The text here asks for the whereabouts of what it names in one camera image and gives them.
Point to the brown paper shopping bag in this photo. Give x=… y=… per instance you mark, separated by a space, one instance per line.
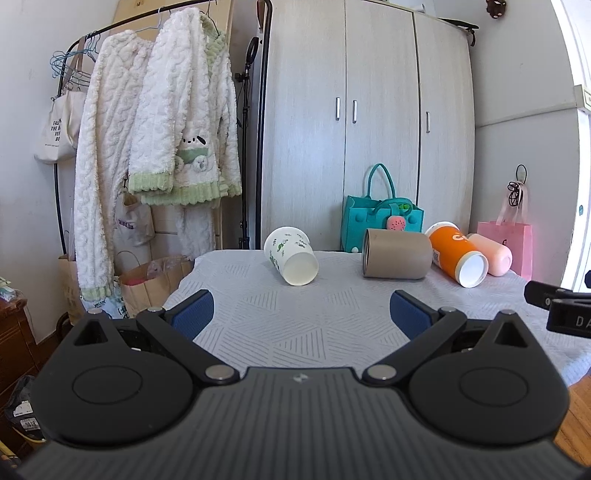
x=150 y=284

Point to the orange white cup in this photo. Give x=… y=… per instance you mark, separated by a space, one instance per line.
x=454 y=254

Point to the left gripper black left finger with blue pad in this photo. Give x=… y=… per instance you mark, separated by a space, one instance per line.
x=115 y=383

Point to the grey three-door wardrobe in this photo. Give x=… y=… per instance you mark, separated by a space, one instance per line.
x=357 y=97

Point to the white patterned tablecloth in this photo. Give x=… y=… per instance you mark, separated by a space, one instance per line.
x=341 y=318

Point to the black clothes rack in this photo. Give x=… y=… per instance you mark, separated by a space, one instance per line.
x=240 y=20

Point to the white fluffy robe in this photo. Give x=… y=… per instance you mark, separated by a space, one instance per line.
x=102 y=165

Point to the brown cylindrical cup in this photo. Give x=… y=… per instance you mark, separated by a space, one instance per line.
x=401 y=255

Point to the white green fluffy pajama top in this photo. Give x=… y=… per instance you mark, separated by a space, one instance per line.
x=184 y=145

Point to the white canvas tote bag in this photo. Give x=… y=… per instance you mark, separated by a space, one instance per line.
x=59 y=134

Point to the white paper cup green leaves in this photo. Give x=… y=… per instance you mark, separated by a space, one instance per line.
x=290 y=252

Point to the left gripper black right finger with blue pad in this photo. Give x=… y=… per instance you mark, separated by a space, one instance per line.
x=480 y=382

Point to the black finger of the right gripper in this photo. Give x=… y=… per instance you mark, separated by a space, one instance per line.
x=542 y=295

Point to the pink cup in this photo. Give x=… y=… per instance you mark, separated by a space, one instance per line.
x=499 y=256

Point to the teal felt handbag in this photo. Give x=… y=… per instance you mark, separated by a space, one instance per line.
x=363 y=213

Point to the pink paper gift bag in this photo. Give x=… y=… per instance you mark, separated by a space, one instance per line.
x=511 y=228

